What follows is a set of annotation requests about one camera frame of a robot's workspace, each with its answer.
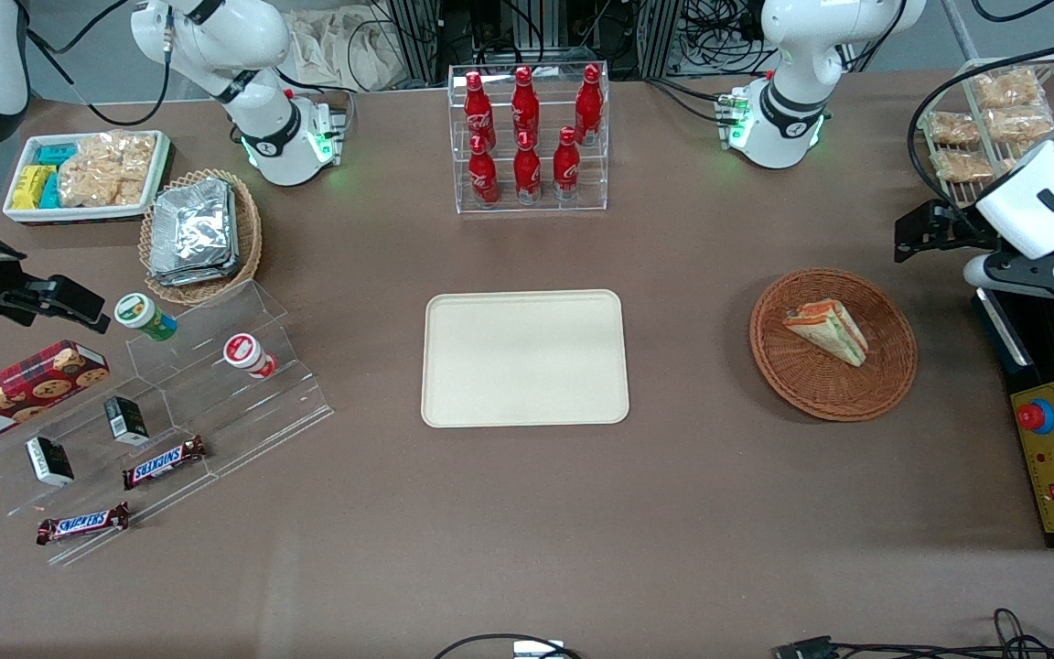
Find triangle sandwich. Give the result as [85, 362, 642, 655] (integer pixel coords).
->
[782, 299, 870, 369]

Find white rectangular snack tray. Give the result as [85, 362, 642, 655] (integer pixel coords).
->
[2, 129, 174, 226]

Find oval tan wicker basket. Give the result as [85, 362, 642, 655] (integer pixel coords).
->
[138, 167, 264, 307]

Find round brown wicker basket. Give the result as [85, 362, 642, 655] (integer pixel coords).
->
[749, 266, 919, 424]

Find beige plastic tray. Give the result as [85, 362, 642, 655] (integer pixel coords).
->
[421, 289, 631, 429]

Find clear bag of puffed snack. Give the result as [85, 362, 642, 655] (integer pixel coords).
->
[933, 148, 996, 183]
[986, 105, 1054, 145]
[973, 68, 1044, 110]
[927, 111, 983, 147]

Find green lidded snack cup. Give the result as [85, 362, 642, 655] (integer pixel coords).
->
[113, 292, 179, 343]

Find red tartan cookie box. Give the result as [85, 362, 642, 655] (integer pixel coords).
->
[0, 339, 112, 452]

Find black control box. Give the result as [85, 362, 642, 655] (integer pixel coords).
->
[973, 287, 1054, 551]

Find yellow snack pack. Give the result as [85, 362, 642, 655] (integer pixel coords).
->
[12, 164, 58, 211]

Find silver foil packet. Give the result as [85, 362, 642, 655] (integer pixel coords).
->
[147, 256, 241, 287]
[149, 178, 237, 273]

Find small black box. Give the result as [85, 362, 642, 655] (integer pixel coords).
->
[25, 435, 76, 488]
[103, 394, 151, 448]

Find clear bag of rice crackers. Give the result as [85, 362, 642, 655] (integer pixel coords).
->
[57, 130, 158, 208]

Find red emergency stop button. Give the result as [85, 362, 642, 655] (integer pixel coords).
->
[1016, 399, 1054, 437]

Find red lidded snack cup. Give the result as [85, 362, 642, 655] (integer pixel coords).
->
[221, 332, 279, 381]

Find brown Snickers bar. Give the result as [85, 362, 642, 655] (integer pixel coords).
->
[121, 434, 209, 492]
[35, 501, 132, 547]

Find clear acrylic stepped display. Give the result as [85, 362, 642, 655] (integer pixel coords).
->
[0, 278, 337, 569]

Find beige crumpled cloth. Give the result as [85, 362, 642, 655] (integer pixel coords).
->
[282, 7, 405, 93]

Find red cola bottle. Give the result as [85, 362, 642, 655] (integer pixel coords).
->
[512, 130, 543, 205]
[552, 125, 582, 201]
[575, 63, 605, 146]
[468, 134, 501, 208]
[463, 70, 497, 153]
[511, 65, 542, 147]

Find clear acrylic bottle rack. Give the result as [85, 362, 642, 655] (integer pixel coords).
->
[446, 61, 611, 217]

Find white wire rack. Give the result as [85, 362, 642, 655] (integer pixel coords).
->
[916, 54, 1054, 210]

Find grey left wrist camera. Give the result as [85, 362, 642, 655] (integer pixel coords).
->
[963, 254, 1009, 292]

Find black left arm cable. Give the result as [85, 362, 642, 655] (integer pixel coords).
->
[909, 44, 1054, 241]

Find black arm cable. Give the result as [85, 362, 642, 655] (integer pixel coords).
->
[909, 44, 1054, 241]
[26, 0, 172, 128]

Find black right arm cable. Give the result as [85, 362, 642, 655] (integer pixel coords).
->
[26, 0, 172, 128]

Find tangled black cables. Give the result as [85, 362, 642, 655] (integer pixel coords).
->
[836, 607, 1054, 659]

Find black cable connector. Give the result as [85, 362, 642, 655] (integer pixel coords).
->
[774, 635, 841, 659]

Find black cable with white plug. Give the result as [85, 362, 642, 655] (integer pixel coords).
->
[433, 632, 584, 659]

